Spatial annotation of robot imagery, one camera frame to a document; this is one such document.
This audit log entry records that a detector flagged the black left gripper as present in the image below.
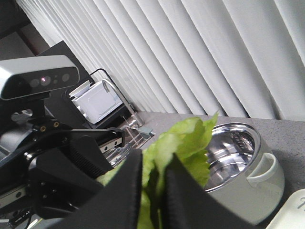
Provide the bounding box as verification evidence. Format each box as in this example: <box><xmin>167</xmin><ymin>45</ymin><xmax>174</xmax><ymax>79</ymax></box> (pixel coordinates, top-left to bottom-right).
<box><xmin>0</xmin><ymin>119</ymin><xmax>124</xmax><ymax>219</ymax></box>

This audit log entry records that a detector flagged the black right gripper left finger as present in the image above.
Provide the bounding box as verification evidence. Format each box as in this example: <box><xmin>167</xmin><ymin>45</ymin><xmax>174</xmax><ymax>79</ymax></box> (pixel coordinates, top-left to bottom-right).
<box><xmin>49</xmin><ymin>149</ymin><xmax>142</xmax><ymax>229</ymax></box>

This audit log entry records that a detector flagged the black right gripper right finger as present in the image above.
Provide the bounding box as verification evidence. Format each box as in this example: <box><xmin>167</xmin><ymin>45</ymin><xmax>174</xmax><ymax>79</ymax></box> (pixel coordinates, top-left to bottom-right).
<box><xmin>162</xmin><ymin>155</ymin><xmax>253</xmax><ymax>229</ymax></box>

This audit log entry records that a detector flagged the green lettuce leaf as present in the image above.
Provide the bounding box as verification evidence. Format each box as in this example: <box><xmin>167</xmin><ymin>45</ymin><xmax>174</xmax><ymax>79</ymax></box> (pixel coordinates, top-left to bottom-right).
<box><xmin>96</xmin><ymin>111</ymin><xmax>219</xmax><ymax>229</ymax></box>

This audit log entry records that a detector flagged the cream bear serving tray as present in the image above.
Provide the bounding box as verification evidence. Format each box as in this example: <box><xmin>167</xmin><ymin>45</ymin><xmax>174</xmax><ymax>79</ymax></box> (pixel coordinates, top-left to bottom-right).
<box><xmin>266</xmin><ymin>189</ymin><xmax>305</xmax><ymax>229</ymax></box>

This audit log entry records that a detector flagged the light green electric cooking pot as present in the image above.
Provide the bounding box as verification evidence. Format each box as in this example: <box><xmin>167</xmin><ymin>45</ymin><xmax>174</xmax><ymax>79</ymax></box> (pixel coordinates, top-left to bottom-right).
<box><xmin>204</xmin><ymin>123</ymin><xmax>285</xmax><ymax>225</ymax></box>

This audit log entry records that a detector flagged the silver kitchen faucet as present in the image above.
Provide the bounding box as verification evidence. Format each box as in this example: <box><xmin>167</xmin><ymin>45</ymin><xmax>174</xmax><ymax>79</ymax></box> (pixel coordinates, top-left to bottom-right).
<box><xmin>102</xmin><ymin>79</ymin><xmax>144</xmax><ymax>127</ymax></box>

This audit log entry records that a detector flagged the white pleated curtain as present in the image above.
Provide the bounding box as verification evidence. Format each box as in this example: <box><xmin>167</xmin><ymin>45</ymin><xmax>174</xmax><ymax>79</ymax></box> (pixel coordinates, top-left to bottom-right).
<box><xmin>18</xmin><ymin>0</ymin><xmax>305</xmax><ymax>121</ymax></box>

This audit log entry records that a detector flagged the grey wrist depth camera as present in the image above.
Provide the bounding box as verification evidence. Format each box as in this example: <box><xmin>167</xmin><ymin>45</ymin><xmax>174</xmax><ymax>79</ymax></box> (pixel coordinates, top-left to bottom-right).
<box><xmin>0</xmin><ymin>55</ymin><xmax>80</xmax><ymax>100</ymax></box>

